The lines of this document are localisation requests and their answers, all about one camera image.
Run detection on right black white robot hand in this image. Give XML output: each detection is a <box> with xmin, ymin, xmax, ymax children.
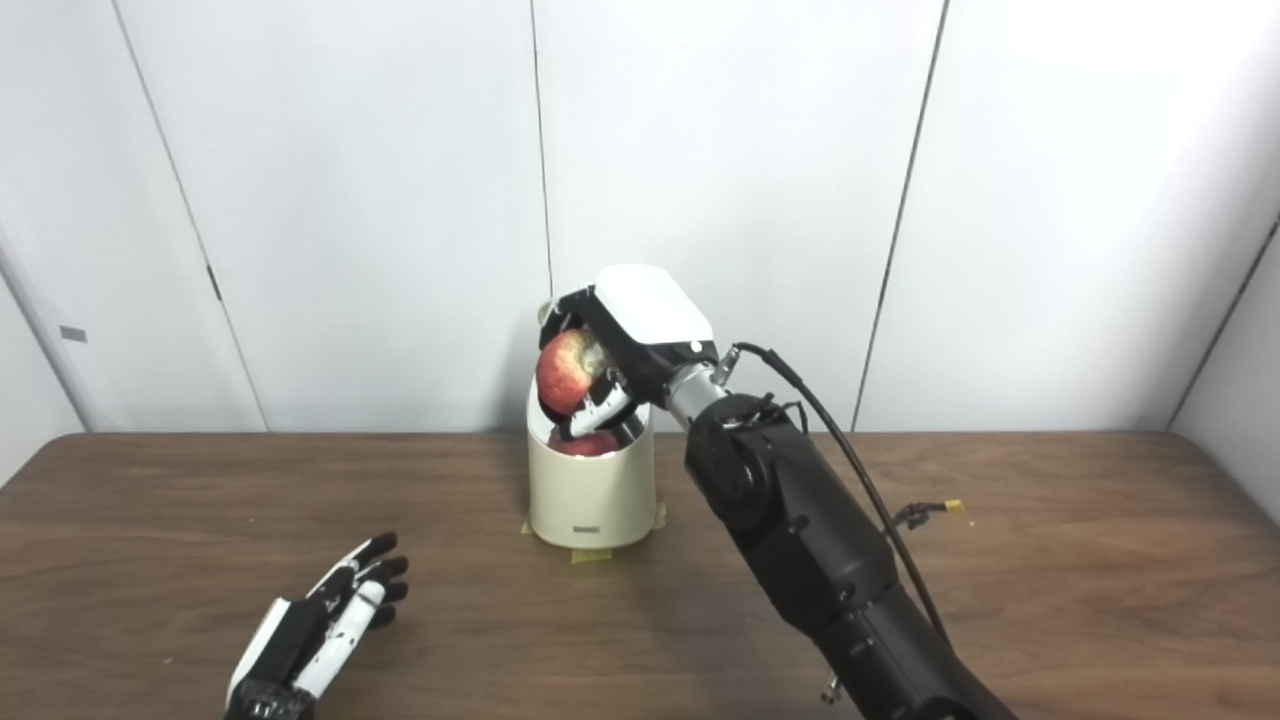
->
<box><xmin>538</xmin><ymin>264</ymin><xmax>721</xmax><ymax>441</ymax></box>

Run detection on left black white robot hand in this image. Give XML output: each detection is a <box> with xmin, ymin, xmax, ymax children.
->
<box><xmin>225</xmin><ymin>532</ymin><xmax>411</xmax><ymax>720</ymax></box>

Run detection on red apple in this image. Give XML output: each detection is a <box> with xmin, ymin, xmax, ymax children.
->
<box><xmin>535</xmin><ymin>328</ymin><xmax>613</xmax><ymax>418</ymax></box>

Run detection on cream-colored bin body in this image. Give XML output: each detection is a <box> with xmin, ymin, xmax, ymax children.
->
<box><xmin>525</xmin><ymin>380</ymin><xmax>658</xmax><ymax>551</ymax></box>

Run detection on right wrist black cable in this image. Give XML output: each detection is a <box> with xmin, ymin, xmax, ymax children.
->
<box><xmin>715</xmin><ymin>342</ymin><xmax>966</xmax><ymax>641</ymax></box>

